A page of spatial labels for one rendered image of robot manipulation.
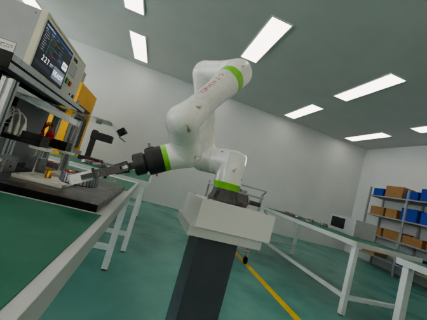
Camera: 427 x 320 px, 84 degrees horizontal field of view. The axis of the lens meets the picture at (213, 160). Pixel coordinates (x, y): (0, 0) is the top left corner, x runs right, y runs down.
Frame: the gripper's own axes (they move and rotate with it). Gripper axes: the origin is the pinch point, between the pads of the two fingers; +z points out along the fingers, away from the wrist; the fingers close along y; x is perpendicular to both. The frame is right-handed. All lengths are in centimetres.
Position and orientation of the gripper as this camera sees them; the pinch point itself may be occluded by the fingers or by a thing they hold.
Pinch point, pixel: (81, 178)
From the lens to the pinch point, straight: 87.1
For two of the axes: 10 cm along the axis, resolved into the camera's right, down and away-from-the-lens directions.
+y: 2.4, -0.3, -9.7
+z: -9.4, 2.4, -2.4
